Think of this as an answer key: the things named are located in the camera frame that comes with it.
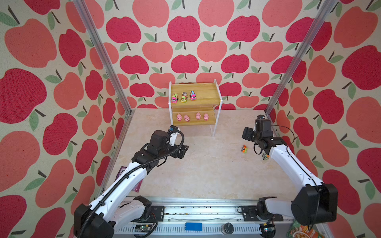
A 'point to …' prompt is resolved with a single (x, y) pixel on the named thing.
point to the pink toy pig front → (206, 116)
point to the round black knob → (227, 228)
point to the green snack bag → (297, 230)
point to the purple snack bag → (137, 188)
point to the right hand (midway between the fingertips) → (251, 134)
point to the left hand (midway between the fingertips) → (182, 146)
